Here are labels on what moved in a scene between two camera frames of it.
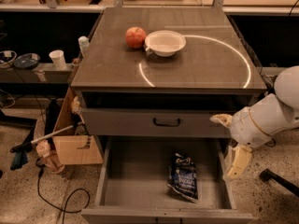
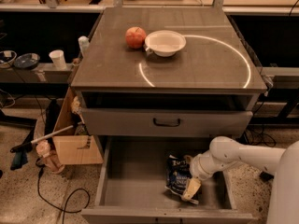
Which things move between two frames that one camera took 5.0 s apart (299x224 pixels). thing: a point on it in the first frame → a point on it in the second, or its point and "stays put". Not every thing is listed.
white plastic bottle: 84,42 stays put
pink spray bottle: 49,157 stays put
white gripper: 247,127 → 198,168
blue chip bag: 182,176 stays put
